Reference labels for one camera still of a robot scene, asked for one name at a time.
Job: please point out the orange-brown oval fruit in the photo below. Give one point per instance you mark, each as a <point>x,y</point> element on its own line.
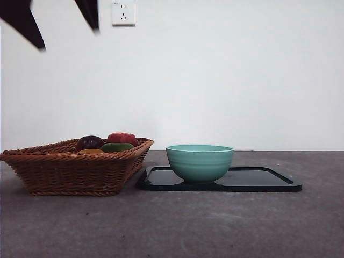
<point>91,151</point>

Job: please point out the dark rectangular tray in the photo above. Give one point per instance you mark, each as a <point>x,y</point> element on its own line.
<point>255,181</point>

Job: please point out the white wall socket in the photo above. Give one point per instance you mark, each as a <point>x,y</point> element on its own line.
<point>123,13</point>

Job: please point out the dark purple round fruit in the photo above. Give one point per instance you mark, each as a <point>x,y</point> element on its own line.
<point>88,142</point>

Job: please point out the teal ribbed bowl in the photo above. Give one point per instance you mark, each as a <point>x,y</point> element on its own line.
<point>200,166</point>

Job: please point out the red round fruit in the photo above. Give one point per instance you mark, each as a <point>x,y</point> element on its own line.
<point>121,138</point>

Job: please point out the brown wicker basket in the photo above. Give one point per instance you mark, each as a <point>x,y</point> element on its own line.
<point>72,174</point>

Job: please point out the green oval fruit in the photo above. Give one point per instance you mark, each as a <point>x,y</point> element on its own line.
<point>117,147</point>

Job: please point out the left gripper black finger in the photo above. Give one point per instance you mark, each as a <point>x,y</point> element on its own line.
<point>22,18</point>
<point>90,13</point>

